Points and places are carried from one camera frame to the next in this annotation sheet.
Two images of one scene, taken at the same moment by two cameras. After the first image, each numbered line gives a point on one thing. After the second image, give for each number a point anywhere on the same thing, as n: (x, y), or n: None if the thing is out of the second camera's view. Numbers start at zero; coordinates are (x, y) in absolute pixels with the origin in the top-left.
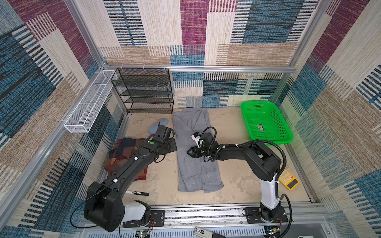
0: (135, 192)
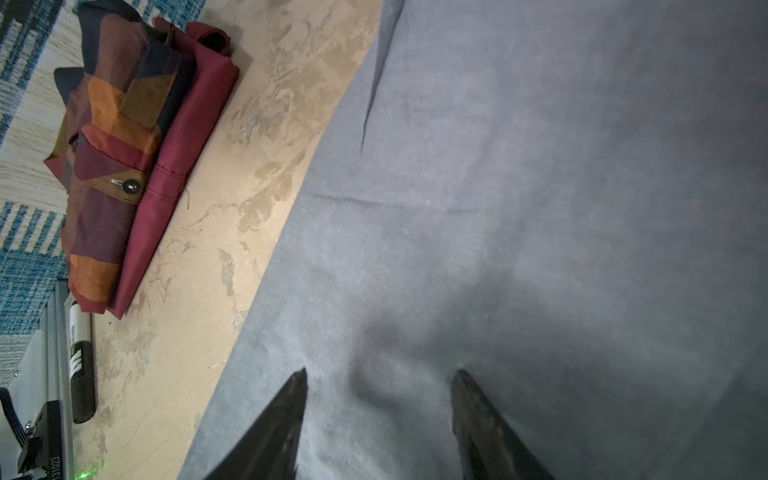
0: (81, 361)
